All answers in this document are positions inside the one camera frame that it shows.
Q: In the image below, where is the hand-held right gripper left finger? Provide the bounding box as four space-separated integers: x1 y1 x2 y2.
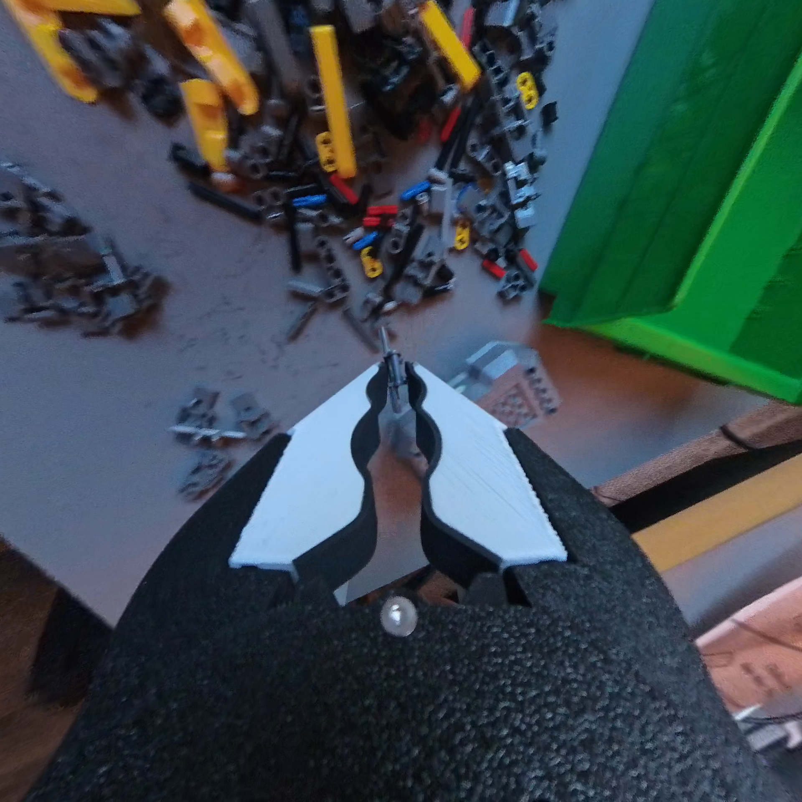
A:
230 364 386 577

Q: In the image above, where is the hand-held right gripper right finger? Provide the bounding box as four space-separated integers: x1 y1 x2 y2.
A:
408 364 571 567

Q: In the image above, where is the small dark grey brick piece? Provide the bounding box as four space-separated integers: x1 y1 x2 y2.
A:
380 324 418 454

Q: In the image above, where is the pile of grey brick parts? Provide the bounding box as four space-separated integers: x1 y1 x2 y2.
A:
170 0 561 349

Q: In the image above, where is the yellow brick beam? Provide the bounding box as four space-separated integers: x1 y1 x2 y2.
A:
309 25 359 180

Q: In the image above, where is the grey desk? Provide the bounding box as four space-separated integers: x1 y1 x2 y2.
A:
0 0 802 627

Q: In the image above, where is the small grey brick cluster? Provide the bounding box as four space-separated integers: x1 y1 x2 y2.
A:
170 388 277 500

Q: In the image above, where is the grey brick hub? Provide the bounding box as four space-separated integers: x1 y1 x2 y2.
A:
449 341 562 429

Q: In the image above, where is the wooden edged background table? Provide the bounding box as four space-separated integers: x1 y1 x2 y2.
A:
633 452 802 577

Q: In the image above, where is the dark grey brick cluster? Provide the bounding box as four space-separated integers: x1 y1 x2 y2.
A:
0 161 168 339

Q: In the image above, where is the brown paper bag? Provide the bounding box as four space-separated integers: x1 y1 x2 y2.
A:
693 592 802 734

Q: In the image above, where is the green plastic bin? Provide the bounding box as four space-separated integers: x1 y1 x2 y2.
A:
539 0 802 404

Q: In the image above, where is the yellow curved brick piece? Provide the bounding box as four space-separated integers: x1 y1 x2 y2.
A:
180 78 234 173

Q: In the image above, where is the small yellow brick piece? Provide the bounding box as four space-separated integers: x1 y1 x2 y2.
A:
163 0 260 116

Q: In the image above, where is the yellow pointed brick piece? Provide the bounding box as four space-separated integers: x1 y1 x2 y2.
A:
4 0 145 104

